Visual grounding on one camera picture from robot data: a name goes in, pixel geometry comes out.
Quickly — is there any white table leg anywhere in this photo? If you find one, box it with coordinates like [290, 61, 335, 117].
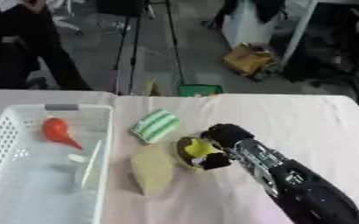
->
[278, 0, 320, 69]

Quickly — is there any tan cardboard box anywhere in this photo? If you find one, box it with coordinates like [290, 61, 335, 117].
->
[221, 42, 275, 77]

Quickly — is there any small white object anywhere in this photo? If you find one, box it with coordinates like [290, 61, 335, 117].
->
[66, 153, 89, 164]

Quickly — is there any white stick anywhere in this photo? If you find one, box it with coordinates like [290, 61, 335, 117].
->
[80, 139, 103, 189]

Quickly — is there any green box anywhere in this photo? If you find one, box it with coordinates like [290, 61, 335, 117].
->
[176, 83, 226, 98]

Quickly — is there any yellow-green toy avocado half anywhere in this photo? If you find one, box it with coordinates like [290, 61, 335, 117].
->
[174, 136, 226, 172]

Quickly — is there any white plastic basket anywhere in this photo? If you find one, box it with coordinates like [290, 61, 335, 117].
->
[0, 103, 116, 224]

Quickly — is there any black tripod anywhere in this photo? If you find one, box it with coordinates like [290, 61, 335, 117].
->
[94, 0, 187, 96]

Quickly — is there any green white striped sponge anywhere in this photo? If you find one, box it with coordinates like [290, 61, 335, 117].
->
[129, 108, 183, 145]

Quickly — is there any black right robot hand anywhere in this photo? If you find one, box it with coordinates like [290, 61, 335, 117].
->
[196, 122, 257, 172]

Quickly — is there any person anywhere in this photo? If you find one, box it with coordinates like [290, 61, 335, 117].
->
[0, 0, 94, 91]

